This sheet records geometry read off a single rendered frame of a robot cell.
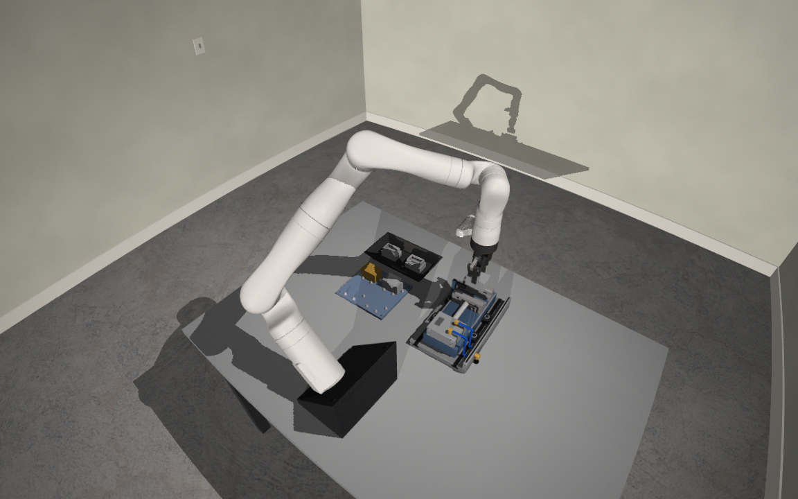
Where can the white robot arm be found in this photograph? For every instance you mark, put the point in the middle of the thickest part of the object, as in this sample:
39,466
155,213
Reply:
264,291

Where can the yellow rectangular block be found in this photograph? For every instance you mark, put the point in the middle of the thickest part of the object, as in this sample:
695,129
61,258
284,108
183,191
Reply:
371,272

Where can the white rectangular part with pocket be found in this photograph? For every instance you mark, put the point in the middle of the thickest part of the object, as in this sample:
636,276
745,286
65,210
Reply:
415,263

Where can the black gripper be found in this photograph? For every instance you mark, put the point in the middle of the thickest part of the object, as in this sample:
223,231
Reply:
481,256

